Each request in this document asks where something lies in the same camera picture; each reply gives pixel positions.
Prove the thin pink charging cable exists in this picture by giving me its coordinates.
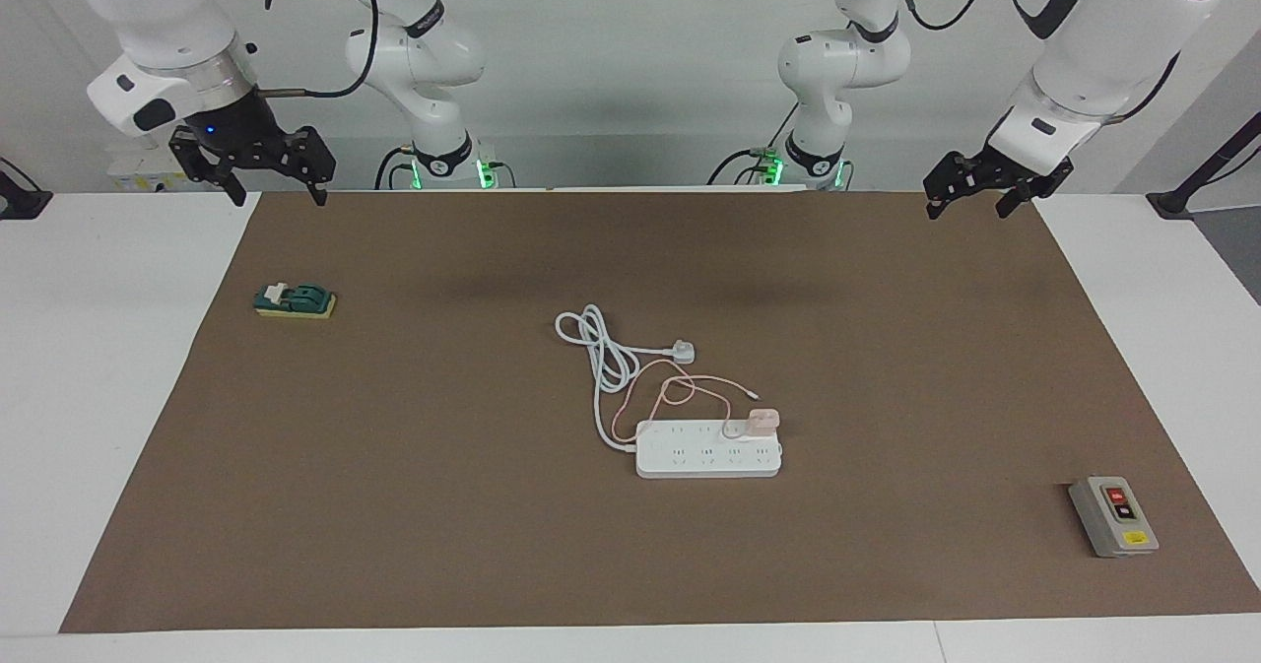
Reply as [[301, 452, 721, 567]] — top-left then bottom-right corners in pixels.
[[611, 374, 763, 444]]

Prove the white power strip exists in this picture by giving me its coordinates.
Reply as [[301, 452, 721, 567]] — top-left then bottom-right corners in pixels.
[[635, 419, 785, 479]]

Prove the white box with yellow labels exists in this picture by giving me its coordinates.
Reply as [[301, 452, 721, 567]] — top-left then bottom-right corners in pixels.
[[106, 149, 194, 193]]

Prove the green circuit board module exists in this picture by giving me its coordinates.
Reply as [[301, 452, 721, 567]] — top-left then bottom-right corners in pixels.
[[254, 282, 338, 321]]

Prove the black table clamp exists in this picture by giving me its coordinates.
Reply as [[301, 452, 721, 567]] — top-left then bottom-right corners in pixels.
[[0, 156, 52, 221]]

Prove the large brown table mat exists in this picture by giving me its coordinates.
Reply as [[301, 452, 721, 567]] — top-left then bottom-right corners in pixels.
[[59, 190, 1261, 634]]

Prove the black base cable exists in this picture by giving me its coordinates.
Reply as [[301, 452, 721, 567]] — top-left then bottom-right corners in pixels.
[[707, 147, 781, 187], [374, 147, 413, 191]]

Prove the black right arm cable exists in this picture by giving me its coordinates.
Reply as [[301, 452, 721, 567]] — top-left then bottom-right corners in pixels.
[[261, 0, 380, 100]]

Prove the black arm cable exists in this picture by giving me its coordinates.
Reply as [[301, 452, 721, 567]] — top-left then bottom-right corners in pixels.
[[261, 0, 380, 100], [892, 0, 1181, 124]]

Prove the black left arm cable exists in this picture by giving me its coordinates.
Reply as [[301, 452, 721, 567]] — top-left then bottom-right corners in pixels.
[[892, 0, 1181, 124]]

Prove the white power cord with plug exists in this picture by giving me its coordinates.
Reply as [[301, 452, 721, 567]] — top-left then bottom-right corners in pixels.
[[554, 304, 697, 452]]

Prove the grey on-off switch box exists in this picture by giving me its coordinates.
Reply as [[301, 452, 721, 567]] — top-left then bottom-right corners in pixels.
[[1069, 476, 1161, 559]]

